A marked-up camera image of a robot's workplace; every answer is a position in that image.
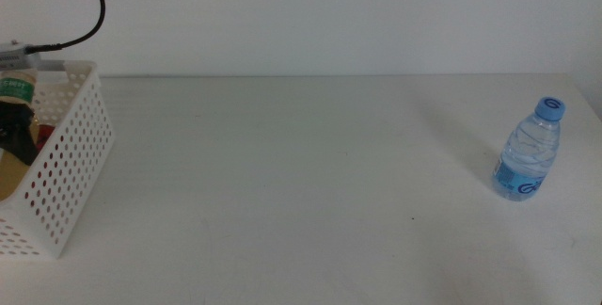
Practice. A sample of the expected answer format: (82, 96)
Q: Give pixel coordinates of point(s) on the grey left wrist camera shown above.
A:
(14, 55)

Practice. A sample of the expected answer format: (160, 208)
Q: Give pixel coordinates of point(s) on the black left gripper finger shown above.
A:
(16, 131)

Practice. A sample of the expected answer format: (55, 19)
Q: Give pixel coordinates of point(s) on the clear water bottle blue cap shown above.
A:
(527, 154)

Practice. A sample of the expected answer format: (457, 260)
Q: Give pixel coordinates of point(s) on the yellow tea bottle green label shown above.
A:
(16, 91)

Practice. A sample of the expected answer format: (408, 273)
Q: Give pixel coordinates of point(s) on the white perforated plastic basket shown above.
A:
(70, 154)

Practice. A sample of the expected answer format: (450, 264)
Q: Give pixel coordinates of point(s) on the red cola can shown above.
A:
(45, 135)

